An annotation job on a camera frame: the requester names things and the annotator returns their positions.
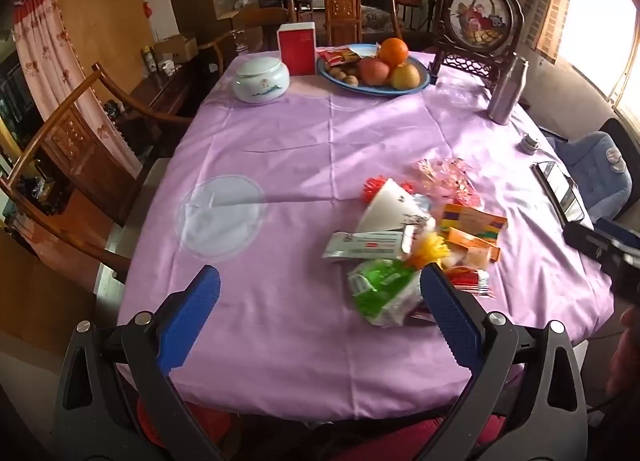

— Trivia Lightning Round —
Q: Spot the red sachet packet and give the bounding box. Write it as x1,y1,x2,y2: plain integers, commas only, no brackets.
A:
444,266,495,300

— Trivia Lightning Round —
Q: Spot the pink cellophane wrapper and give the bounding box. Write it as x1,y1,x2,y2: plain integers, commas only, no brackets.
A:
414,157,482,208

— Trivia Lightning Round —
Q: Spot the metal bottle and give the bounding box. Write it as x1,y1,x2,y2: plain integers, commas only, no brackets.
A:
487,57,530,124

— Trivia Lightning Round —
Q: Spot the black smartphone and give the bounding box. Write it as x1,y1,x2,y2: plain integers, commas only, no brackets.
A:
530,161,586,224

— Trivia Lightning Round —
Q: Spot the red snack packet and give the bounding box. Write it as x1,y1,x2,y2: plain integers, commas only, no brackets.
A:
316,47,362,66

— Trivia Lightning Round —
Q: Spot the dark wooden side cabinet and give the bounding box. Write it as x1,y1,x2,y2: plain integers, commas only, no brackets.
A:
130,61,211,152

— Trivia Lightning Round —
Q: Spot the pink curtain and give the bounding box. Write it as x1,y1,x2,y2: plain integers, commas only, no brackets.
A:
11,0,146,176

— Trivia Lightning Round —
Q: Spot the green white plastic bag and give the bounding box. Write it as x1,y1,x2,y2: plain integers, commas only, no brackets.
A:
347,258,437,328

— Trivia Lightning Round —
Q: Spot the blue fabric chair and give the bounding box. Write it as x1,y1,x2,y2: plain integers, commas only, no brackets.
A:
545,131,632,222

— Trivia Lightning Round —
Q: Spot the orange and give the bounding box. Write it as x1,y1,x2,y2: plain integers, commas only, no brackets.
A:
377,37,410,66

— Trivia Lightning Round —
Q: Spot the yellow foam fruit net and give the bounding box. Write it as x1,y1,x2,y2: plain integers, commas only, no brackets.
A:
409,233,452,270

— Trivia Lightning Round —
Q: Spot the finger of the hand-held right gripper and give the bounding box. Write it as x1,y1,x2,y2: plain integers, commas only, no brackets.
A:
565,221,608,258

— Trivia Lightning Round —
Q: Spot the blue fruit plate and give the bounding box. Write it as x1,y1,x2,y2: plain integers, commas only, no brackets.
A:
316,43,432,98

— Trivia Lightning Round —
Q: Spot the red foam fruit net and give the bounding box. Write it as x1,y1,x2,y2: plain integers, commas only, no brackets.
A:
366,176,416,202

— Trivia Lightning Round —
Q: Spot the white ceramic lidded jar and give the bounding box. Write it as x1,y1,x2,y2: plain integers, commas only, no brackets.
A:
234,56,291,104

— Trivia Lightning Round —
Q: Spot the cardboard box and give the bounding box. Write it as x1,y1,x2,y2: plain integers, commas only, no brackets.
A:
152,35,198,63

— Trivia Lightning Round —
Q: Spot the person's right hand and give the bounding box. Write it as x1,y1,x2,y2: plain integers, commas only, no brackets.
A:
607,306,640,392

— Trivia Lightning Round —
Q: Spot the red box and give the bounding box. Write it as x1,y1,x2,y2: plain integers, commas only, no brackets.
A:
277,22,317,78

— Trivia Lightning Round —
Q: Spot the orange yellow carton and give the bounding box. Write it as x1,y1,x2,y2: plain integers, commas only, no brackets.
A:
441,203,509,243

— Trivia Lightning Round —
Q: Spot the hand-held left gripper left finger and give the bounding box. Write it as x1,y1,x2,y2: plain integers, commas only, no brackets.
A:
52,265,223,461

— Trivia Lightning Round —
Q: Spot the window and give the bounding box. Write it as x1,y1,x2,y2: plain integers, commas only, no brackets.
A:
555,0,640,114

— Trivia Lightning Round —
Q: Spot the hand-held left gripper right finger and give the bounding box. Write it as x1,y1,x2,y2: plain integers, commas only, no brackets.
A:
417,263,588,461

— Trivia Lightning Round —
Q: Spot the orange packet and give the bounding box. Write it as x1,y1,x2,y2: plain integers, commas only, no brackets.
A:
444,228,502,263

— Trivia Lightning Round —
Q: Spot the red apple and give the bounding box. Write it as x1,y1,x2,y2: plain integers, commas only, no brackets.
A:
358,57,392,86

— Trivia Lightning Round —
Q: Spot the round framed embroidery screen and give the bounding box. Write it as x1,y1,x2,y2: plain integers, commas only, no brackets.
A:
431,0,525,92

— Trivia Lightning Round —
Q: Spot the white paper cone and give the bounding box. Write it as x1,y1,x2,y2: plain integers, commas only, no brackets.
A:
354,178,432,235

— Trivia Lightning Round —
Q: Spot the wooden armchair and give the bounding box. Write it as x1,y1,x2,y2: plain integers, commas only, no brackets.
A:
0,63,196,287
197,7,291,72

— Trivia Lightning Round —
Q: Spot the white green packet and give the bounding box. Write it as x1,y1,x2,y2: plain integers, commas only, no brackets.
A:
321,231,417,263

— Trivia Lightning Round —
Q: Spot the yellow pear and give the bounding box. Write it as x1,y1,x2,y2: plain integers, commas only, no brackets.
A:
391,63,421,90

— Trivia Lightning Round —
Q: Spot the carved wooden chair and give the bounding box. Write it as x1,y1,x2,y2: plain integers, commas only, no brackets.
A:
287,0,403,46

